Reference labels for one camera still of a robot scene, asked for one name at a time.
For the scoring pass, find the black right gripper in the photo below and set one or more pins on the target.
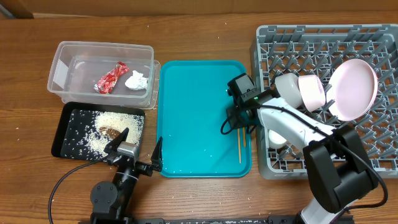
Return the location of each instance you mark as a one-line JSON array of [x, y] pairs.
[[234, 123]]

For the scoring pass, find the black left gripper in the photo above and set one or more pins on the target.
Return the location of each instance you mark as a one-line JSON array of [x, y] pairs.
[[156, 156]]

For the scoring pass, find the wooden chopstick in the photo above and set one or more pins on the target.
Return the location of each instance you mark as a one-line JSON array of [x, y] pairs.
[[239, 145], [244, 136]]

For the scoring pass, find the rice and food leftovers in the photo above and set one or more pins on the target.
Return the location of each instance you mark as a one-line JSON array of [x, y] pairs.
[[88, 132]]

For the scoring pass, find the grey bowl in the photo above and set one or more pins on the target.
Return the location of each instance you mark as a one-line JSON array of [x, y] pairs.
[[288, 88]]

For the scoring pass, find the white napkin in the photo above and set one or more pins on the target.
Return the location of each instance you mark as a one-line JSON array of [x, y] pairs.
[[136, 81]]

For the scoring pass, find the red snack wrapper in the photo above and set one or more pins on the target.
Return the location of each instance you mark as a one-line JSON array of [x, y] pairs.
[[107, 82]]

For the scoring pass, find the pink large plate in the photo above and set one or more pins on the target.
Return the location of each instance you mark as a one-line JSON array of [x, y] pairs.
[[353, 89]]

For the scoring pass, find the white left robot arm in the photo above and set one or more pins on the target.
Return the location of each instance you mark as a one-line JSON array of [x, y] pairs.
[[110, 199]]

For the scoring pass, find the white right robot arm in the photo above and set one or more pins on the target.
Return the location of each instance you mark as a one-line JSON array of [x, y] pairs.
[[338, 168]]

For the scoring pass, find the black waste tray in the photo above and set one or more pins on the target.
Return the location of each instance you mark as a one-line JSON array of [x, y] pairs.
[[66, 113]]

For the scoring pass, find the grey dishwasher rack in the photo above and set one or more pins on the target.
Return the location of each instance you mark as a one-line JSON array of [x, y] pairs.
[[320, 50]]

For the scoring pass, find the white cutlery cup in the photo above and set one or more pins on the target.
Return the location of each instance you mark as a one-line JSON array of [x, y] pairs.
[[276, 141]]

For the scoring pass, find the teal plastic tray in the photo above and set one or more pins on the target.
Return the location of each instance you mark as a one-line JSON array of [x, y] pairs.
[[192, 106]]

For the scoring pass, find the clear plastic bin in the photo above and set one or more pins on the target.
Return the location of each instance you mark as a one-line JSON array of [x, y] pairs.
[[77, 66]]

